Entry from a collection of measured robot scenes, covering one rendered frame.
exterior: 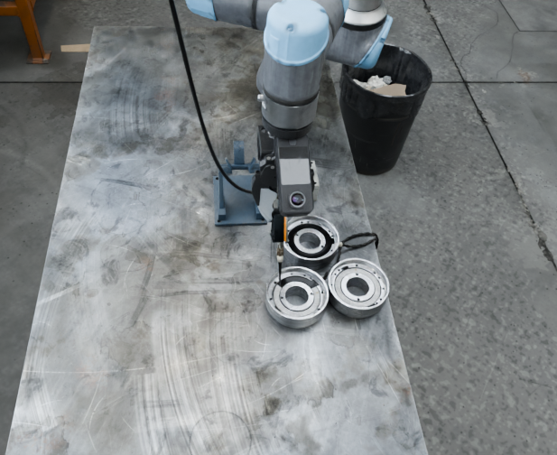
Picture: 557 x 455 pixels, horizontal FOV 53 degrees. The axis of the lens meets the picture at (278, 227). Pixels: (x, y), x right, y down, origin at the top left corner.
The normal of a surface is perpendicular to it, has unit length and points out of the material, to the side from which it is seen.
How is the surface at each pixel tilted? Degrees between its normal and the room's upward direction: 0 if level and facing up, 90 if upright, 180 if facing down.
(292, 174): 32
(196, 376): 0
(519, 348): 0
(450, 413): 0
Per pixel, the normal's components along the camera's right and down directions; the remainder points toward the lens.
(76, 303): 0.07, -0.63
